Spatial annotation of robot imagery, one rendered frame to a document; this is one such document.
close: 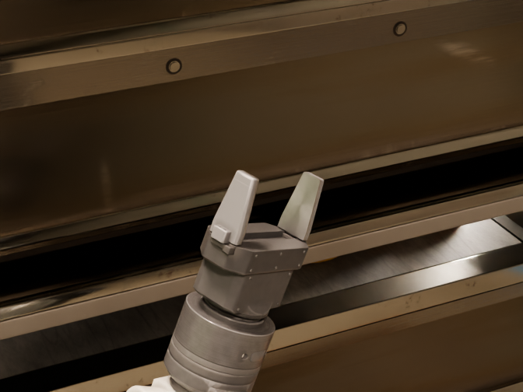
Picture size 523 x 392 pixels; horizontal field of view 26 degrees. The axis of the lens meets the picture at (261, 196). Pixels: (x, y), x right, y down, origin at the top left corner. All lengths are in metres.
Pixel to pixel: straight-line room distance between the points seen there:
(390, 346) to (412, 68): 0.51
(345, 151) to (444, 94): 0.19
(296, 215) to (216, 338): 0.14
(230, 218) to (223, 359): 0.13
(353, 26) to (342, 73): 0.08
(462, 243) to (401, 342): 0.22
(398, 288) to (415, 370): 0.17
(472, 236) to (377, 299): 0.28
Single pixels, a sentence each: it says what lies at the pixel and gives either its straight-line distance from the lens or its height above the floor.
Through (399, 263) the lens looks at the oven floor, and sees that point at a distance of 2.00.
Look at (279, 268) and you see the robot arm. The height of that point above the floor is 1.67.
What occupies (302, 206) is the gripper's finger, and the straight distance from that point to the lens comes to 1.07.
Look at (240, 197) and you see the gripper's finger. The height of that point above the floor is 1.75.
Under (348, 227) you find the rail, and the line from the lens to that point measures 1.59.
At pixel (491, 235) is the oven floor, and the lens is 2.11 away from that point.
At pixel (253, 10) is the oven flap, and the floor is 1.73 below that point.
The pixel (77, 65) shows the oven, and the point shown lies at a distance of 1.49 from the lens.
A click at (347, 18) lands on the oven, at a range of 1.62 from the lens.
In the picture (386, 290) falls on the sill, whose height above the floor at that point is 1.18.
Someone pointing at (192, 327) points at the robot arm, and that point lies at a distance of 1.03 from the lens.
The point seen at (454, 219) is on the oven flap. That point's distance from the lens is 1.68.
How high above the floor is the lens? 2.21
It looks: 28 degrees down
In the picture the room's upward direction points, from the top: straight up
